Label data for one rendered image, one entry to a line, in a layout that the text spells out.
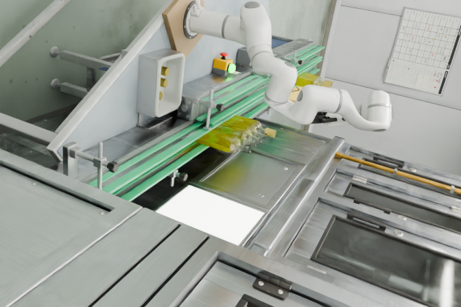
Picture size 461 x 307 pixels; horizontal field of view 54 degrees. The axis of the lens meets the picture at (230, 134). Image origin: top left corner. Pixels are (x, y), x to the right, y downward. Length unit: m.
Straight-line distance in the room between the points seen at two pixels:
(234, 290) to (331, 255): 0.83
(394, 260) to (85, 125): 1.12
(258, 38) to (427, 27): 6.02
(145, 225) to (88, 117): 0.69
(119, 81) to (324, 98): 0.69
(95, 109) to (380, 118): 0.95
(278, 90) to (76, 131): 0.67
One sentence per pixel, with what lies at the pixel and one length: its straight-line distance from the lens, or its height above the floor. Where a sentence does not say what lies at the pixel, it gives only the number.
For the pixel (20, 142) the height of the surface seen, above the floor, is 0.22.
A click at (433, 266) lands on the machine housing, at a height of 1.89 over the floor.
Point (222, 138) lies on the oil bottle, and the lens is 1.79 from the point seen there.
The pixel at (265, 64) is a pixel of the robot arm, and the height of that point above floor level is 1.19.
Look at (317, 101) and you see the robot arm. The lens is 1.49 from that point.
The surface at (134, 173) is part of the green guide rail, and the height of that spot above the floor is 0.95.
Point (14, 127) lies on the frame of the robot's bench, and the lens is 1.64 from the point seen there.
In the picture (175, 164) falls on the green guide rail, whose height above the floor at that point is 0.95.
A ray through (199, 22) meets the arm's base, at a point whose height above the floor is 0.83.
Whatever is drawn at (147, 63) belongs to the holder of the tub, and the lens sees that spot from 1.64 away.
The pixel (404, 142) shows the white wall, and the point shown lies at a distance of 7.92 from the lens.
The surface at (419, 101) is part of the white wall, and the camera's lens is 7.72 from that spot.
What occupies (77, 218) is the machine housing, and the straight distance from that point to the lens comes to 0.93.
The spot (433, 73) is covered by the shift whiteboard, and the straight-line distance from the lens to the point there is 7.60.
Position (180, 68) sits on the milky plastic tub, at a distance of 1.75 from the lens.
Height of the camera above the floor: 1.68
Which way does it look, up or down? 21 degrees down
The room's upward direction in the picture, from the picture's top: 107 degrees clockwise
